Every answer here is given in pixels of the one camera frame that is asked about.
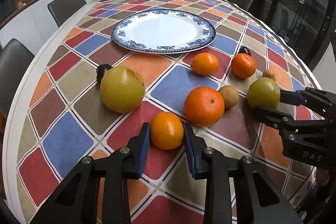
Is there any dark plum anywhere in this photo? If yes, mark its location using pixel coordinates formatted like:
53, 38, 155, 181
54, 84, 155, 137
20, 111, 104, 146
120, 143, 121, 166
96, 64, 112, 84
238, 46, 252, 56

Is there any colourful checkered tablecloth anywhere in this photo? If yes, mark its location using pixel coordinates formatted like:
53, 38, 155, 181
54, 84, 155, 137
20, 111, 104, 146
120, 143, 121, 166
4, 0, 318, 223

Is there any orange mandarin near plate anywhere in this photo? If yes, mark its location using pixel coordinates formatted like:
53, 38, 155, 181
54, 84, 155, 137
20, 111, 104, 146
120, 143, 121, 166
191, 53, 219, 76

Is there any grey chair left near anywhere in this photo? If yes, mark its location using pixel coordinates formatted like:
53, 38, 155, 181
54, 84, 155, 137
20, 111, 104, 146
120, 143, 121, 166
0, 39, 35, 119

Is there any orange tangerine right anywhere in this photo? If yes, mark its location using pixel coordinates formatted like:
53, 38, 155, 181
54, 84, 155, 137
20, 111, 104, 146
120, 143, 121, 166
231, 53, 256, 79

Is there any blue white porcelain plate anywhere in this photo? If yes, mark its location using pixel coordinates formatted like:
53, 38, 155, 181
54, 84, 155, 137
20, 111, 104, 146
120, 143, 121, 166
112, 9, 217, 54

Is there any small orange mandarin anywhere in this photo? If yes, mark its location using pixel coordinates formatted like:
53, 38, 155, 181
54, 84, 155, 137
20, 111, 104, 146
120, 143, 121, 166
150, 112, 184, 150

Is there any small green apple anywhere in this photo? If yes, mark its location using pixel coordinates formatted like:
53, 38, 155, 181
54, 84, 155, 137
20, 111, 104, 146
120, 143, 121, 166
247, 77, 280, 110

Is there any dark plum left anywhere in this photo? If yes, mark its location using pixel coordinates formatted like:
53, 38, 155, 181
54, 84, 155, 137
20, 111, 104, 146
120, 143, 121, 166
96, 64, 112, 84

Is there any dark plum right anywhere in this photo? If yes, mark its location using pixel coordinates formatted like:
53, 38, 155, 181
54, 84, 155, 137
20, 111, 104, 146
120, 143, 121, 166
238, 46, 252, 56

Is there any large yellow-green apple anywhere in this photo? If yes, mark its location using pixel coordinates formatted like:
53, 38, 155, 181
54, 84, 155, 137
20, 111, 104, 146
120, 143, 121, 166
100, 65, 145, 113

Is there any large orange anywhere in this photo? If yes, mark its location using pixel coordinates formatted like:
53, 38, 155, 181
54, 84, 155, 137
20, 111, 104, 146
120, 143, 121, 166
184, 86, 225, 127

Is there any white kitchen counter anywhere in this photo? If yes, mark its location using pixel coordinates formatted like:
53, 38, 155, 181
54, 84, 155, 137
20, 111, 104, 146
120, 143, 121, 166
1, 0, 93, 54

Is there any grey chair left far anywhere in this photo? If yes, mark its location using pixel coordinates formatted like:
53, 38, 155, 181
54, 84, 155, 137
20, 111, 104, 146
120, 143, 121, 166
47, 0, 87, 27

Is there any small brown fruit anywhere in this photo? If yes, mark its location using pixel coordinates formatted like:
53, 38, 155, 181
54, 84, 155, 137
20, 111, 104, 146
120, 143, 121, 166
262, 69, 276, 82

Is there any brown round fruit centre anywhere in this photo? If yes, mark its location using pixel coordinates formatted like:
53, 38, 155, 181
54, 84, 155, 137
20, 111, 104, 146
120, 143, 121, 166
219, 85, 240, 109

